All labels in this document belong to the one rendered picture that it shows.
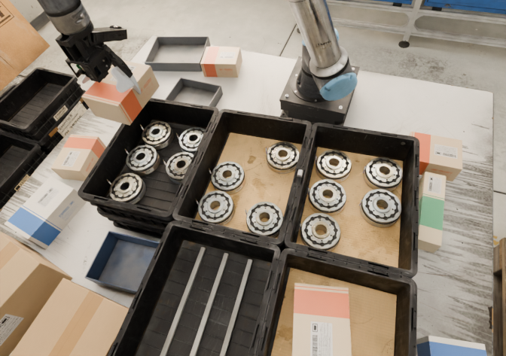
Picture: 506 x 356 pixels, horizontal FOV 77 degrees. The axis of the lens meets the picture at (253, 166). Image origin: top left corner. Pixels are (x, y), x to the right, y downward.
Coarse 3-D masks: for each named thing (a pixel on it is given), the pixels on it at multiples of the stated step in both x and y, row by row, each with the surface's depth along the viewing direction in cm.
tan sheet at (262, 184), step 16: (240, 144) 107; (256, 144) 107; (272, 144) 106; (224, 160) 104; (240, 160) 104; (256, 160) 103; (256, 176) 100; (272, 176) 99; (288, 176) 98; (208, 192) 98; (240, 192) 97; (256, 192) 97; (272, 192) 96; (288, 192) 95; (240, 208) 94; (240, 224) 91
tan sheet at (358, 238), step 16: (352, 160) 99; (368, 160) 99; (400, 160) 98; (352, 176) 96; (352, 192) 93; (400, 192) 92; (304, 208) 92; (352, 208) 91; (352, 224) 88; (368, 224) 88; (352, 240) 86; (368, 240) 85; (384, 240) 85; (352, 256) 83; (368, 256) 83; (384, 256) 82
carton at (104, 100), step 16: (128, 64) 90; (112, 80) 87; (144, 80) 88; (96, 96) 84; (112, 96) 83; (128, 96) 84; (144, 96) 90; (96, 112) 89; (112, 112) 85; (128, 112) 86
